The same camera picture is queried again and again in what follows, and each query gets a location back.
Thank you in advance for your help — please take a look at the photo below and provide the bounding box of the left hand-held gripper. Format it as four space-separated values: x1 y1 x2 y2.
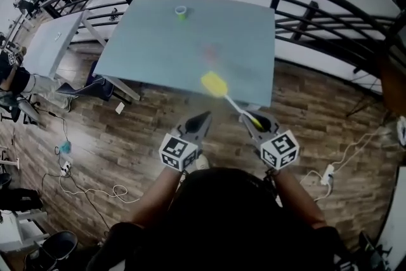
159 110 213 173

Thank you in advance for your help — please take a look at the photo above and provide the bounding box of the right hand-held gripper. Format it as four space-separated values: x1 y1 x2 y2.
239 110 301 172

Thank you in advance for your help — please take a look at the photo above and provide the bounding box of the yellow sponge brush white handle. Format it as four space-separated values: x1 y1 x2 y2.
200 70 264 131

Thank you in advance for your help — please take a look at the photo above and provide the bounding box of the green cup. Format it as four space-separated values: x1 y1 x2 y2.
174 5 188 22

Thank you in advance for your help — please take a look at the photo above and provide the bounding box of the person's left forearm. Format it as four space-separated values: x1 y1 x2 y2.
129 164 185 228

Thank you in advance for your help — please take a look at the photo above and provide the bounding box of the person's right forearm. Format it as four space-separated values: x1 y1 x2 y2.
272 168 327 230

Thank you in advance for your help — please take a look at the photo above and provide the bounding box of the person's white shoe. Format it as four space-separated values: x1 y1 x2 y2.
194 154 211 173

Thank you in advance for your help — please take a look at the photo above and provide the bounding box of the white table leg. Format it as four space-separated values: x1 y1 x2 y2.
106 75 142 103

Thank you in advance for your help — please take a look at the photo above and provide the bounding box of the dark blue chair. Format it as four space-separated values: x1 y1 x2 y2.
55 75 115 102

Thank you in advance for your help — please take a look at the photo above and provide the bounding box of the brown wooden board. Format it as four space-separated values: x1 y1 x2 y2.
378 52 406 119

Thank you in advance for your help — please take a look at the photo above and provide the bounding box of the person's black clothing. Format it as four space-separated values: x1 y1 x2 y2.
85 167 350 271

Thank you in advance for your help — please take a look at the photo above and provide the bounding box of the small grey table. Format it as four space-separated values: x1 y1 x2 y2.
22 9 93 80

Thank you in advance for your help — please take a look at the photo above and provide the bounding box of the black office chair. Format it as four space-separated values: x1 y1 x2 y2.
24 230 79 271

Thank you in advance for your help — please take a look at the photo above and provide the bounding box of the white metal stand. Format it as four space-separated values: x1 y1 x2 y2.
0 208 50 253

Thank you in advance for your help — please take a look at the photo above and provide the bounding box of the white cable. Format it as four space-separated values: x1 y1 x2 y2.
299 129 391 202
58 174 141 204

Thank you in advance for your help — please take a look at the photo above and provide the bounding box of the black cable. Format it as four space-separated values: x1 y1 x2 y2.
41 171 111 230

